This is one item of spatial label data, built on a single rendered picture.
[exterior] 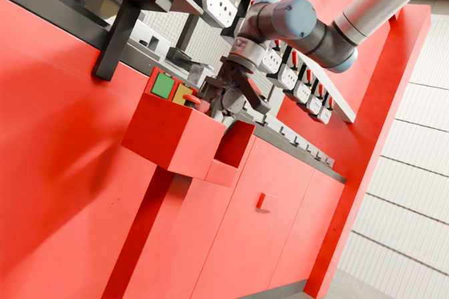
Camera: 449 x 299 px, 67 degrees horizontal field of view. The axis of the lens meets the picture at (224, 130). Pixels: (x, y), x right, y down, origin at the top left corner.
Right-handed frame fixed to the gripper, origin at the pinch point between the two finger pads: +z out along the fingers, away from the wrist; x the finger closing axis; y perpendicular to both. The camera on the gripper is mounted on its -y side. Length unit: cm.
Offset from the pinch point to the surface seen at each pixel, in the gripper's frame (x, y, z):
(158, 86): 12.6, 9.3, -6.4
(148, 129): 15.0, 2.6, 2.2
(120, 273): 8.0, -1.0, 31.6
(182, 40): -70, 118, -42
